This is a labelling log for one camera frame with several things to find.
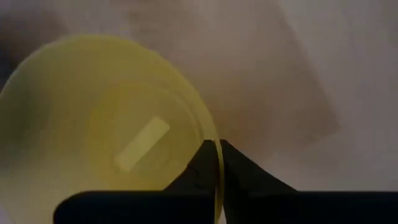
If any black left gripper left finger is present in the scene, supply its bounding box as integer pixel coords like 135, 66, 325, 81
53, 139, 220, 224

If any translucent yellow plastic bowl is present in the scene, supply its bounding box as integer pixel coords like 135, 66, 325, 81
0, 33, 225, 224

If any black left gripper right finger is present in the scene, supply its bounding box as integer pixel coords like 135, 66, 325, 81
220, 139, 398, 224

